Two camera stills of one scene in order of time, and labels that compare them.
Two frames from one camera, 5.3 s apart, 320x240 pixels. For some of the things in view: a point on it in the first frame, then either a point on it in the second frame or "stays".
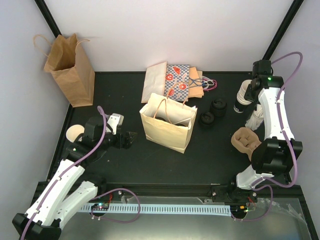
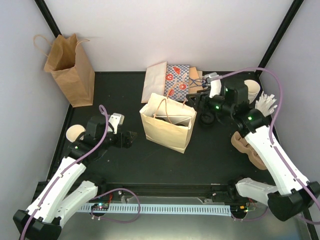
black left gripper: [127, 142] stays
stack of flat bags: [155, 81] stays
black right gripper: [248, 94] -> [200, 97]
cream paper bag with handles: [167, 122] stays
